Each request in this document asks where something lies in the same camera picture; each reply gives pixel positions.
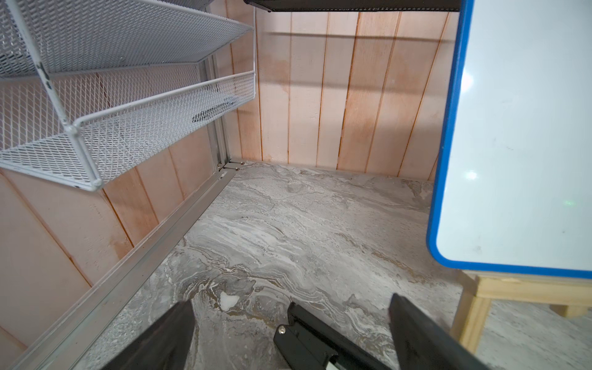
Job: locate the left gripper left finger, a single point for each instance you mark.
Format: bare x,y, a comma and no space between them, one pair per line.
164,345

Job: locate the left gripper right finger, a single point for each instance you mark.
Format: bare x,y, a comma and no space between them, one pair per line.
421,344

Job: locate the blue framed whiteboard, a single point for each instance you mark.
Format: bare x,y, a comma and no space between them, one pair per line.
513,181

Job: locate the white wire shelf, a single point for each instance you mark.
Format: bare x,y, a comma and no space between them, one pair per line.
91,89

